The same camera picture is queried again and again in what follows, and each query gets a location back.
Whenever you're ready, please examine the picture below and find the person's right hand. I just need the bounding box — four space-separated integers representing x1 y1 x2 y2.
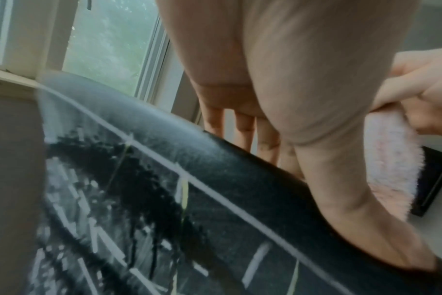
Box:
372 46 442 139

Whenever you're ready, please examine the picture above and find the person's left hand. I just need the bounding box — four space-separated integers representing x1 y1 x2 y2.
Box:
154 0 439 273

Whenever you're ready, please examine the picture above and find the pink cleaning cloth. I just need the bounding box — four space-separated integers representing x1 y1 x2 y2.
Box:
363 102 424 223

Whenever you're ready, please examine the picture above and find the black office chair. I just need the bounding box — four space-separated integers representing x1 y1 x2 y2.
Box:
28 70 442 295

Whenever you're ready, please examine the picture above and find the white framed window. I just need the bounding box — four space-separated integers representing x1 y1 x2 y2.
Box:
0 0 207 124

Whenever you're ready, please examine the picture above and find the beige window sill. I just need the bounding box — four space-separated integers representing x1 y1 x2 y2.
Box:
0 67 38 100

